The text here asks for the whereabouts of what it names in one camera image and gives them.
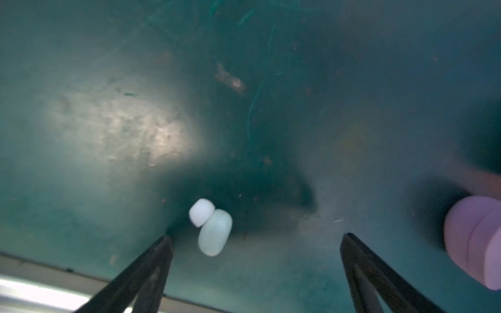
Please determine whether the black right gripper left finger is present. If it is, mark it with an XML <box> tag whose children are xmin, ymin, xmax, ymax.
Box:
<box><xmin>76</xmin><ymin>235</ymin><xmax>174</xmax><ymax>313</ymax></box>

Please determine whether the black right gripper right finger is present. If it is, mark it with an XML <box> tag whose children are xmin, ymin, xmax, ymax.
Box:
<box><xmin>340</xmin><ymin>233</ymin><xmax>444</xmax><ymax>312</ymax></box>

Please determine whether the white earbud front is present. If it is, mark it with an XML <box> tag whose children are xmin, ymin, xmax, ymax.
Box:
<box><xmin>189</xmin><ymin>198</ymin><xmax>233</xmax><ymax>257</ymax></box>

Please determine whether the pink earbud charging case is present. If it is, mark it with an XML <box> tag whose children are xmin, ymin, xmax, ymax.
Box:
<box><xmin>444</xmin><ymin>196</ymin><xmax>500</xmax><ymax>291</ymax></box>

